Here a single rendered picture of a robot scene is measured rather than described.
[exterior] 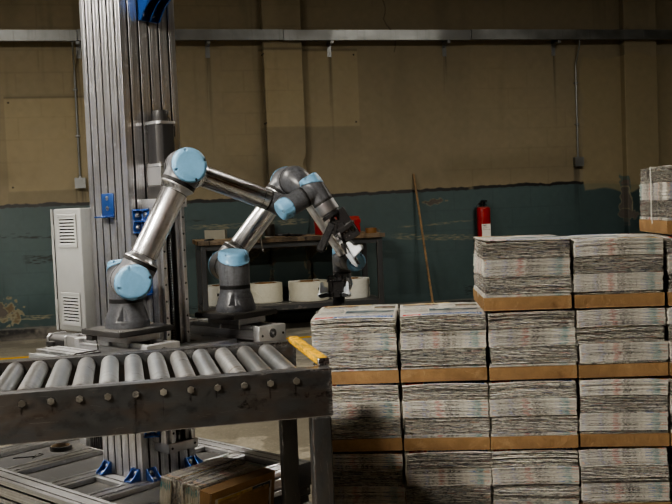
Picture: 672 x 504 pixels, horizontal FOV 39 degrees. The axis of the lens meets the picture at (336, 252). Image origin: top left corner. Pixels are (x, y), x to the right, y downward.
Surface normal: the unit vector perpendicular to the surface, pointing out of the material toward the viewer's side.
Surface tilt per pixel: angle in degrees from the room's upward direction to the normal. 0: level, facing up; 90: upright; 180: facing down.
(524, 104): 90
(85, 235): 90
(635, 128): 90
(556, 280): 90
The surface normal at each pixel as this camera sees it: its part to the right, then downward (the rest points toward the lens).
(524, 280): -0.05, 0.05
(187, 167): 0.41, -0.08
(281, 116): 0.22, 0.04
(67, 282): -0.67, 0.07
